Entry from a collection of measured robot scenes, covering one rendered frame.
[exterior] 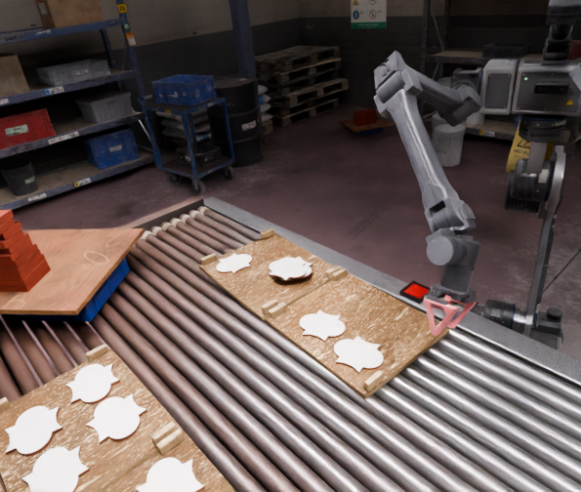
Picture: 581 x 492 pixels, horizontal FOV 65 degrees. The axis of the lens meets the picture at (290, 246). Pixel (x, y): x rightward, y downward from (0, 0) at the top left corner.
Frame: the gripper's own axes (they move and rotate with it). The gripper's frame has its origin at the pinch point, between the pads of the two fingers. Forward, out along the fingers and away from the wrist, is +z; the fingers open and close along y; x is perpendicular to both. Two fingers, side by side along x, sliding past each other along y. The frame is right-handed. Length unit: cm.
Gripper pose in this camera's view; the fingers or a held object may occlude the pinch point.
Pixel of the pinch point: (443, 327)
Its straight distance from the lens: 105.7
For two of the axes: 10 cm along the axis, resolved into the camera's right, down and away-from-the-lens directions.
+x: -7.6, -2.5, 6.0
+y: 6.3, -0.2, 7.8
